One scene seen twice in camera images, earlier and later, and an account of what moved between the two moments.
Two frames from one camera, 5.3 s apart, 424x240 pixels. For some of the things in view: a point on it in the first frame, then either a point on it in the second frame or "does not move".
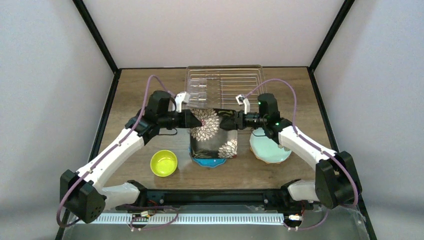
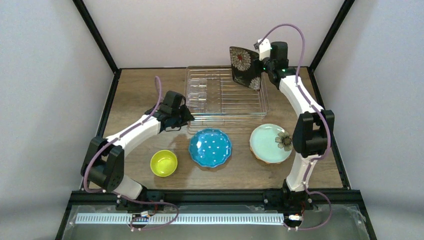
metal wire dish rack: [216, 87] does not move
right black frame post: [340, 17] does not move
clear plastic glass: [198, 86] does not move
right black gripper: [238, 119] to [265, 65]
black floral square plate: [210, 141] to [246, 67]
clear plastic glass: [198, 99] does not move
